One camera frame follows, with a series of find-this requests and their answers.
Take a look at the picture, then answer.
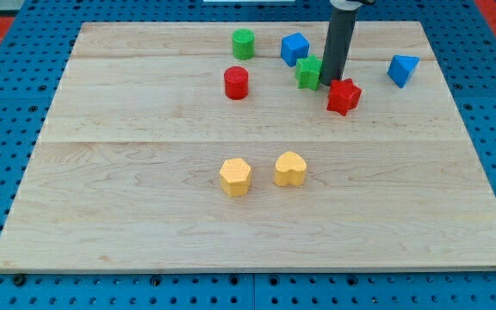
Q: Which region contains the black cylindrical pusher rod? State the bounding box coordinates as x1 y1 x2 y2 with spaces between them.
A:
319 0 363 86

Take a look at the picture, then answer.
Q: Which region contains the light wooden board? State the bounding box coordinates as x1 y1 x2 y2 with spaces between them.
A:
0 22 496 274

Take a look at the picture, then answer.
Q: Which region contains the red star block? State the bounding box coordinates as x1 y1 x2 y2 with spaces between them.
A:
326 78 363 116

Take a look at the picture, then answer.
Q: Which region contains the green star block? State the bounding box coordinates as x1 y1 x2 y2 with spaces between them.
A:
295 55 322 90

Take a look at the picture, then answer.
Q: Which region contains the blue cube block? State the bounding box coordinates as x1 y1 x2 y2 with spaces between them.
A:
280 33 310 67

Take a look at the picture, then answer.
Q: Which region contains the blue triangular prism block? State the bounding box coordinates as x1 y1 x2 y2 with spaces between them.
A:
387 55 420 89

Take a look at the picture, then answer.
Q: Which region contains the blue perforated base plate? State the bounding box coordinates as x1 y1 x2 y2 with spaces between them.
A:
0 0 496 309

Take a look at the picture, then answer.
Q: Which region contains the green cylinder block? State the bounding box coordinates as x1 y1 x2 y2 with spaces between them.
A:
232 28 255 60

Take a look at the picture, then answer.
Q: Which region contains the yellow heart block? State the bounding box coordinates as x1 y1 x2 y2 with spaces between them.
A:
274 151 307 186

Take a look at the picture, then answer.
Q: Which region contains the yellow hexagon block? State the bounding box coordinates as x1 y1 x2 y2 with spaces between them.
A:
219 158 252 197

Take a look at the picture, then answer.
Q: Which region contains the red cylinder block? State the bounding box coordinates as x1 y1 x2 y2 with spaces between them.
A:
224 66 249 100

